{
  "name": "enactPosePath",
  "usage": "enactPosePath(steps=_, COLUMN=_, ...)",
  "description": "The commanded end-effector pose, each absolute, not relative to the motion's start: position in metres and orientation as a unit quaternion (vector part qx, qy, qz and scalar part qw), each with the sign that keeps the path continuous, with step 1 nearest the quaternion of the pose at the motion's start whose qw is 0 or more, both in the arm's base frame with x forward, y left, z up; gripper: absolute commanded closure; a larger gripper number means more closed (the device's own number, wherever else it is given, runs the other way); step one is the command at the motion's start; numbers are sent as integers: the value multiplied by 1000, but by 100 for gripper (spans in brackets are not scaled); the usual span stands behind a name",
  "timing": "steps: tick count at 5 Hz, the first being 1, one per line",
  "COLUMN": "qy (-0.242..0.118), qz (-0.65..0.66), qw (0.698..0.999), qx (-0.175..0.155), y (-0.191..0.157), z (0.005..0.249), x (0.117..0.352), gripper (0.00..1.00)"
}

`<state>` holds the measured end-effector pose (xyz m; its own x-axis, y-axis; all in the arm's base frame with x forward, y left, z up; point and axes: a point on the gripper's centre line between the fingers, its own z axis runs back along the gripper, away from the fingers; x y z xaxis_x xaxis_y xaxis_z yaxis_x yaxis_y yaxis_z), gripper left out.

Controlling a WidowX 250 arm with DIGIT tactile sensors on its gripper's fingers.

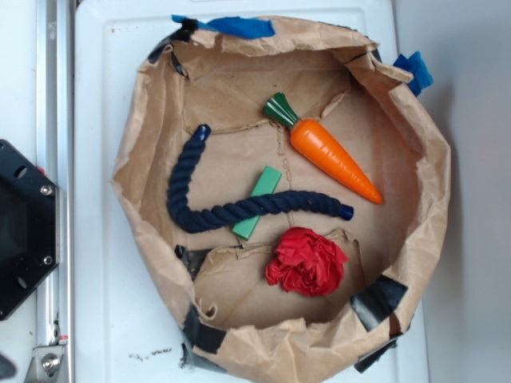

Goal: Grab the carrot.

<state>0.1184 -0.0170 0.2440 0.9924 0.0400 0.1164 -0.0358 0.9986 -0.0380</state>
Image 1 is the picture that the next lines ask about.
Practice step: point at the orange plastic toy carrot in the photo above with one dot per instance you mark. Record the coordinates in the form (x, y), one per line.
(309, 138)

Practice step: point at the brown paper bag bin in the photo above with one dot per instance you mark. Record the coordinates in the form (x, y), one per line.
(212, 87)

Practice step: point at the crumpled red paper ball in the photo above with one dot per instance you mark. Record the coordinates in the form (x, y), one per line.
(306, 263)

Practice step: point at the blue tape piece top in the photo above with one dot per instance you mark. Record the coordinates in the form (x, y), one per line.
(247, 28)

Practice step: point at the blue tape piece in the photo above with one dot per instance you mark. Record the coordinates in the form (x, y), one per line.
(247, 28)
(415, 65)

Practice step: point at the white plastic tray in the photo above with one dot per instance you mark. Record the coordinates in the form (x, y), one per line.
(123, 332)

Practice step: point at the blue tape piece right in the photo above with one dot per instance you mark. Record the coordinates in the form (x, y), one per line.
(415, 65)

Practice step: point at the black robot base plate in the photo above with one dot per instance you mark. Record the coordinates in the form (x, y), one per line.
(28, 228)

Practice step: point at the aluminium extrusion rail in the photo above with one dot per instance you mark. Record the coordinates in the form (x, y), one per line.
(54, 153)

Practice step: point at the metal corner bracket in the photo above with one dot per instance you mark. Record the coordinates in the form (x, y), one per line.
(48, 365)

